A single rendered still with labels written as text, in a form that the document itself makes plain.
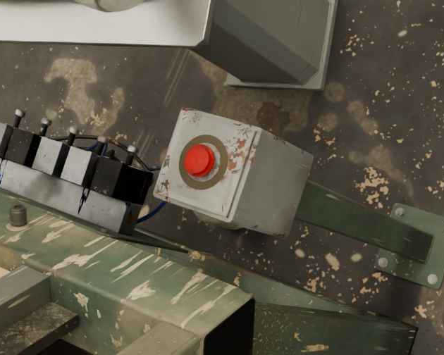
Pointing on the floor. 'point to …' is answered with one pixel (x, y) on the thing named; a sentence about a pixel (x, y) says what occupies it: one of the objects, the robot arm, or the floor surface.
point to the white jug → (216, 222)
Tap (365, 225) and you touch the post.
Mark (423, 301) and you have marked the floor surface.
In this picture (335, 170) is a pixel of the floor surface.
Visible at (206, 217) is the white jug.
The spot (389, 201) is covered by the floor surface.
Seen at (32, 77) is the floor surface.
